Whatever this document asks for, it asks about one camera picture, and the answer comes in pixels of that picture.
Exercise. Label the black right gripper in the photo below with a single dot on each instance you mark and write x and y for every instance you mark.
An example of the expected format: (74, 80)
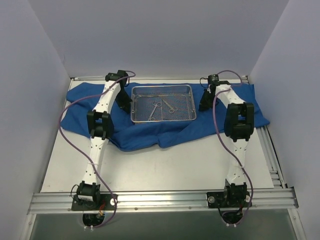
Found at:
(205, 99)

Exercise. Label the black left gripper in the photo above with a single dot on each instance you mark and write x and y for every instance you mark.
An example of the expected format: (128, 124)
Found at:
(123, 100)

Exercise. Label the steel wire mesh tray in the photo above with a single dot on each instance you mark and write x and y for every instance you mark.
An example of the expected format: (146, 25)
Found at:
(177, 95)

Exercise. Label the blue surgical wrap cloth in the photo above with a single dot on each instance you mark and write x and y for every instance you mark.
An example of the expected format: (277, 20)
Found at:
(128, 136)

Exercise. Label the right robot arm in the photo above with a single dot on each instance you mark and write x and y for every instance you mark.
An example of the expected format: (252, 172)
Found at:
(238, 127)

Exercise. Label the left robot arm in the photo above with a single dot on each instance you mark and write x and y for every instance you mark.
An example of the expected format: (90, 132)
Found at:
(101, 128)

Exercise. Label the steel surgical scissors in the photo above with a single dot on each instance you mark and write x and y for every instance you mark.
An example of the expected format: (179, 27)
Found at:
(172, 109)

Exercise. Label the aluminium back rail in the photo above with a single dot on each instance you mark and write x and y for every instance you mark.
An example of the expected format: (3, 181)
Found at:
(102, 78)

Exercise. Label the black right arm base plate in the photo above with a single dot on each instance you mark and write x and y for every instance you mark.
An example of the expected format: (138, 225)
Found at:
(223, 200)

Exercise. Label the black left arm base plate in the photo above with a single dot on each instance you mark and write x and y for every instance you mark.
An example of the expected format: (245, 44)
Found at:
(104, 201)

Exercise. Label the aluminium right side rail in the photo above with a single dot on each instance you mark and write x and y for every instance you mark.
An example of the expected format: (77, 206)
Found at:
(262, 164)

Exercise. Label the aluminium front frame rail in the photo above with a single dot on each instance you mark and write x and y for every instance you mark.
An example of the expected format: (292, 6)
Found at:
(164, 201)

